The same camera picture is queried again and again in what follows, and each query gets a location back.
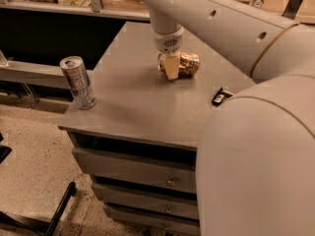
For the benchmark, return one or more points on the silver blue energy drink can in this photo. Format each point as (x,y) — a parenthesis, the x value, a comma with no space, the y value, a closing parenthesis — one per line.
(78,80)

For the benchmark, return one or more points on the middle drawer knob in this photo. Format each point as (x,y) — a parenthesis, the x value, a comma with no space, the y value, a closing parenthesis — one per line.
(168,209)

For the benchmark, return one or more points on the top drawer knob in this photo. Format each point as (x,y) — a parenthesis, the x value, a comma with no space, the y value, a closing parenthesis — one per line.
(170,182)

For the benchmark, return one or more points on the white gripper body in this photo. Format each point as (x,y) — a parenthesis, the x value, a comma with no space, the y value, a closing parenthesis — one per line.
(168,43)

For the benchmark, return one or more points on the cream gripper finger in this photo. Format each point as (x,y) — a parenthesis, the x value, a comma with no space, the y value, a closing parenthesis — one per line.
(171,63)

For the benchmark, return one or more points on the orange soda can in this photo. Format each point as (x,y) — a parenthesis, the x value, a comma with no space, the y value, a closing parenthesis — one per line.
(189,64)

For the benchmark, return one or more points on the grey window ledge rail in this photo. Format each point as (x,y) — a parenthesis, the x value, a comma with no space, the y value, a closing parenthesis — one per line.
(75,9)

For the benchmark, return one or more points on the grey drawer cabinet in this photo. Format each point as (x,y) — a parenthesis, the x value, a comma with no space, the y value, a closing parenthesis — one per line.
(144,128)

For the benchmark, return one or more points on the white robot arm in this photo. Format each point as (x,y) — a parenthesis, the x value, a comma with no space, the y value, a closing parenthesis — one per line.
(255,166)

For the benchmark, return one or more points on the black snack bar wrapper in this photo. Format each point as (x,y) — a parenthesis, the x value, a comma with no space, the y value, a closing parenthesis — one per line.
(221,96)

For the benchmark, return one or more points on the drawer knob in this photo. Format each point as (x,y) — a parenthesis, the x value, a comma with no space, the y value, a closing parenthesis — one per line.
(170,182)
(168,209)

